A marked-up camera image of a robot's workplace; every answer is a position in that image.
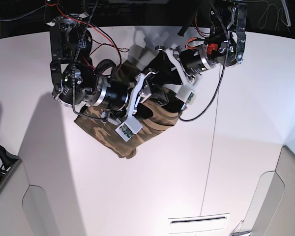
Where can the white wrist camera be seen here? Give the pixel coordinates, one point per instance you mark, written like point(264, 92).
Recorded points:
point(185, 93)
point(127, 129)

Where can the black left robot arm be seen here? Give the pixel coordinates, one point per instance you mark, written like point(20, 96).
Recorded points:
point(224, 44)

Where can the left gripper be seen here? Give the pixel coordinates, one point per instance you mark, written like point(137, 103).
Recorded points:
point(170, 68)

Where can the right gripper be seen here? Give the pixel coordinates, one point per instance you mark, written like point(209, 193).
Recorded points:
point(152, 101)

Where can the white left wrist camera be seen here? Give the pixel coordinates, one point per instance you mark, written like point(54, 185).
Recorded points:
point(185, 93)

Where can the camouflage T-shirt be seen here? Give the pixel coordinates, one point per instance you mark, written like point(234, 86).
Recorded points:
point(106, 109)

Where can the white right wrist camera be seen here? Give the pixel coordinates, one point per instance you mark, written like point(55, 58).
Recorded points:
point(127, 129)

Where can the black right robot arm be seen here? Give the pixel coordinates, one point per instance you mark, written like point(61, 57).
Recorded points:
point(71, 49)

